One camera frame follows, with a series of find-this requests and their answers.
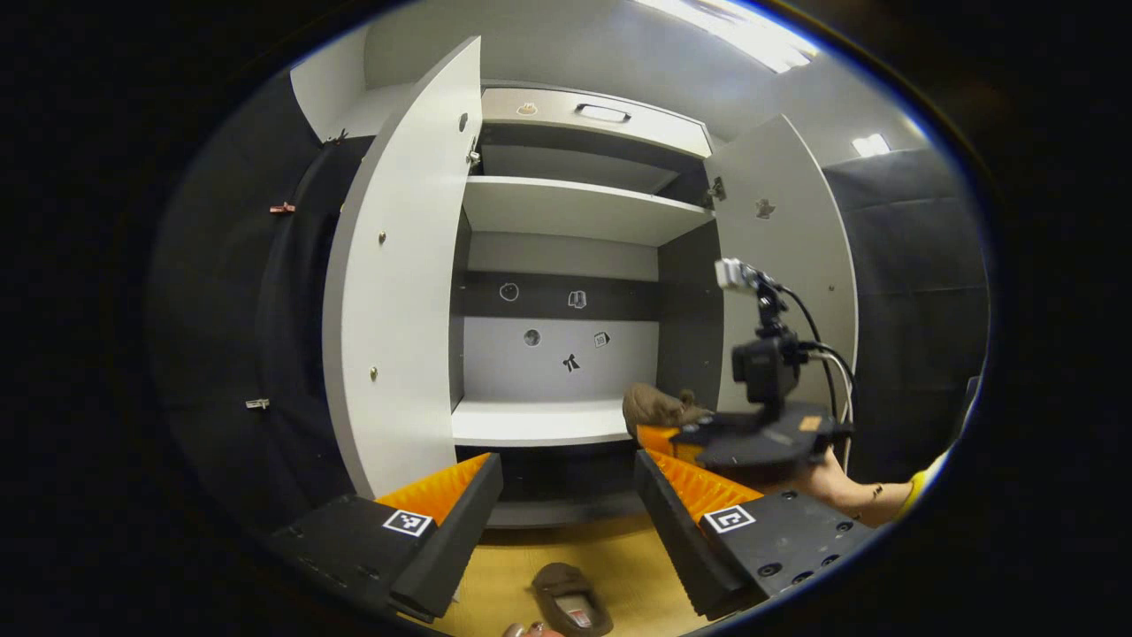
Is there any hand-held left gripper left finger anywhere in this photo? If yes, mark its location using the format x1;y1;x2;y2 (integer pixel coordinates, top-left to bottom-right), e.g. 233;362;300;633
270;453;505;620

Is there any white shoe cabinet door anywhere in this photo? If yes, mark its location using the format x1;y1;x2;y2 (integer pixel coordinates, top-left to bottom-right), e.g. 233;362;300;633
321;35;483;499
705;113;859;417

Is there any brown fuzzy shoe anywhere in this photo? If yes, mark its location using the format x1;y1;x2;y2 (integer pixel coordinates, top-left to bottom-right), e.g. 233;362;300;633
531;562;614;637
622;382;713;439

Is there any white cable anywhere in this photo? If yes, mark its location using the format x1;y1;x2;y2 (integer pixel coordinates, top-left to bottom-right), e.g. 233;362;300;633
809;349;859;470

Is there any white shoe cabinet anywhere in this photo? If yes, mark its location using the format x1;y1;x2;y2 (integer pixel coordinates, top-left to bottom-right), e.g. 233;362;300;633
321;35;859;530

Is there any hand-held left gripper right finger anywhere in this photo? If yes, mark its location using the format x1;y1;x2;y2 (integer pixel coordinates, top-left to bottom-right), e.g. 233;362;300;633
633;449;876;620

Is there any black cable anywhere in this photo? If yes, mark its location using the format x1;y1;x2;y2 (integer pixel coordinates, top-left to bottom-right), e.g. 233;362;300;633
778;285;841;417

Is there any long ceiling light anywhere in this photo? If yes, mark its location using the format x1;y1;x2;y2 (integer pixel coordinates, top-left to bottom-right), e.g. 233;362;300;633
632;0;823;74

